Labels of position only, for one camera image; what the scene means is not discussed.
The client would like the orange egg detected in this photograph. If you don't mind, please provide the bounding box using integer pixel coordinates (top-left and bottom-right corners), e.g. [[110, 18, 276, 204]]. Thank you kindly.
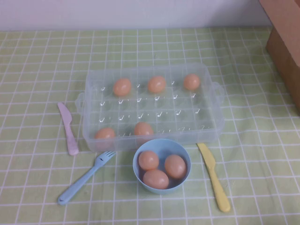
[[183, 74, 201, 90], [112, 78, 132, 97], [147, 76, 167, 93], [94, 127, 116, 142], [164, 154, 187, 180], [138, 150, 160, 171], [134, 121, 154, 137], [142, 169, 170, 190]]

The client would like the clear plastic egg box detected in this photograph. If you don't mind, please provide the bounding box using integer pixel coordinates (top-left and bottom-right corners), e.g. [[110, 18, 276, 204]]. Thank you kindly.
[[75, 62, 225, 151]]

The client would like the brown cardboard box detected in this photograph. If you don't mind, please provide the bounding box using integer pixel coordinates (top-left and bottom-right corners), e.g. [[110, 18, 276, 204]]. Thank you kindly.
[[258, 0, 300, 106]]

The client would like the light blue bowl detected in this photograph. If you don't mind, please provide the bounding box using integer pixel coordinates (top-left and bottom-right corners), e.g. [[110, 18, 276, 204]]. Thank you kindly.
[[133, 138, 192, 195]]

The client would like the pink plastic knife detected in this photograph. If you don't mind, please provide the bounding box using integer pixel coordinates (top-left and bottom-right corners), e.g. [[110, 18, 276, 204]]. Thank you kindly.
[[57, 102, 79, 156]]

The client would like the yellow plastic knife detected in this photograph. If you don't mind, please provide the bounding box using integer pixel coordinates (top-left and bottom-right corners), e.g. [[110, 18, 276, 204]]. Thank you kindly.
[[196, 142, 231, 213]]

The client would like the light blue plastic fork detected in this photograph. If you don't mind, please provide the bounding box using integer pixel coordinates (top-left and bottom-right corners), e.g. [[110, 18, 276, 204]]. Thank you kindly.
[[57, 150, 117, 206]]

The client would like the green checkered tablecloth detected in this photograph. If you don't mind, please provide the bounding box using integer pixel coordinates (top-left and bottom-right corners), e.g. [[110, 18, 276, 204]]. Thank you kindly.
[[0, 27, 300, 225]]

